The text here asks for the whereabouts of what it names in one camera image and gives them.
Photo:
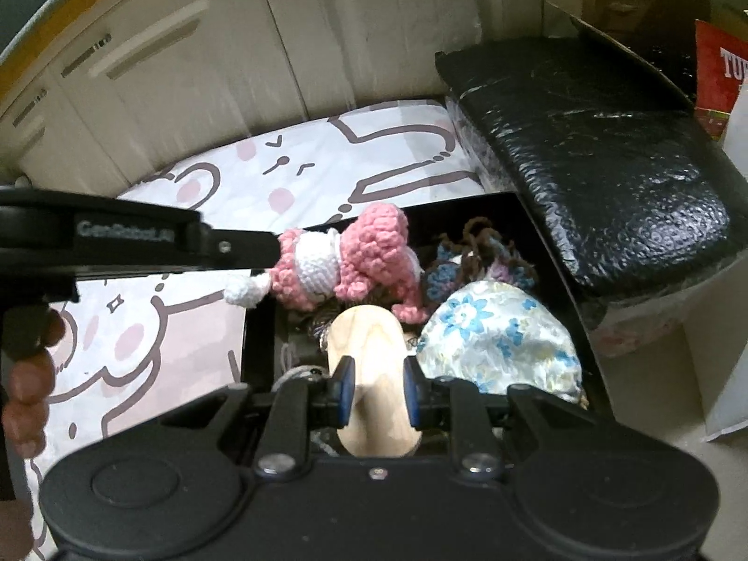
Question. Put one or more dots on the person's left hand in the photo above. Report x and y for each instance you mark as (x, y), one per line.
(29, 385)

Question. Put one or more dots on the wooden block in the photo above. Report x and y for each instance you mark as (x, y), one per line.
(374, 362)

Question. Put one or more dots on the pink crochet doll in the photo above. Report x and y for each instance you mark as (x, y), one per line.
(374, 245)

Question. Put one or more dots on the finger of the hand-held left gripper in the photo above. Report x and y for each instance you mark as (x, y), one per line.
(245, 248)

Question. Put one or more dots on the black box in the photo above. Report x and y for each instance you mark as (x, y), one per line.
(555, 280)

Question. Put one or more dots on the brown cardboard box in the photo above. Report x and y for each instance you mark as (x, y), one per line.
(643, 23)

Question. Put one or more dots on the black bubble wrap package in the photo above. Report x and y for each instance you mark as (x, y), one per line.
(584, 158)

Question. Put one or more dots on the person's left forearm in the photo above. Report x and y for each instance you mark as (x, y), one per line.
(14, 532)

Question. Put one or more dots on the cartoon printed mat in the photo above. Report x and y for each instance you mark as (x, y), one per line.
(175, 350)

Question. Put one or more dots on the red printed carton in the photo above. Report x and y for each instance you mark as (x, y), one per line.
(722, 70)

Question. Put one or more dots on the yellow-edged countertop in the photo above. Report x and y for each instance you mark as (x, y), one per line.
(52, 6)

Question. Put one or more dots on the dark crochet flower piece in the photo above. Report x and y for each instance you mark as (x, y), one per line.
(450, 272)

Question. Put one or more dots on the cream cabinet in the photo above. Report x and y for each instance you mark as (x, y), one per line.
(234, 41)

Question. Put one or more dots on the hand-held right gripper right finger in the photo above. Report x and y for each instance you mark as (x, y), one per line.
(411, 388)

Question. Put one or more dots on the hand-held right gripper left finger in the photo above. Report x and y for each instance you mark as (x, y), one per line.
(349, 388)

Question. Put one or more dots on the cream cabinet door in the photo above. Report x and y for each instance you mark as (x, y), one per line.
(175, 87)
(58, 146)
(397, 29)

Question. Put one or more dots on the floral fabric pouch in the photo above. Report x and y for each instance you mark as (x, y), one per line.
(496, 339)

